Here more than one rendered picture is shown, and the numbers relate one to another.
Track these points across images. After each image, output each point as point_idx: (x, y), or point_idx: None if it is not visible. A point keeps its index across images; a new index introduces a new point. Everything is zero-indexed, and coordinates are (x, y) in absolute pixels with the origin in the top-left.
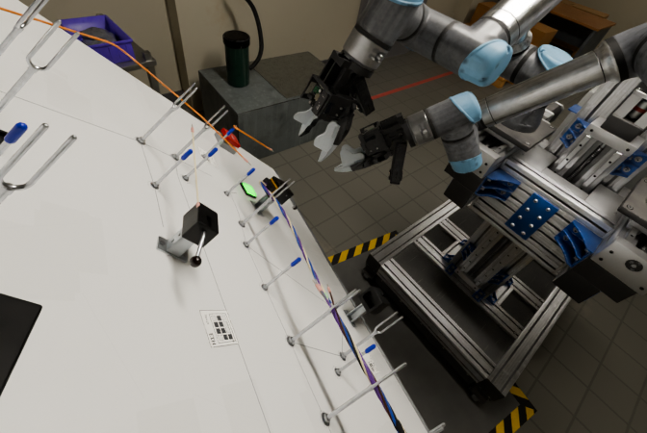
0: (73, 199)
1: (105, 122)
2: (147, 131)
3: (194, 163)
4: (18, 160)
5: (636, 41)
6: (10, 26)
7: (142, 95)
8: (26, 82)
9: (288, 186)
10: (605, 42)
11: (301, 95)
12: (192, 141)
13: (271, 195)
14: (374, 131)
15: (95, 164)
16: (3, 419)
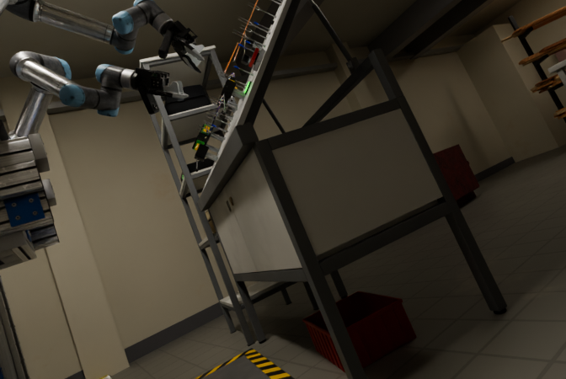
0: (266, 40)
1: (274, 22)
2: (265, 30)
3: (244, 45)
4: (247, 28)
5: (37, 59)
6: None
7: (281, 9)
8: (263, 11)
9: (220, 75)
10: (33, 58)
11: (197, 36)
12: (254, 41)
13: (228, 76)
14: (160, 72)
15: (269, 34)
16: None
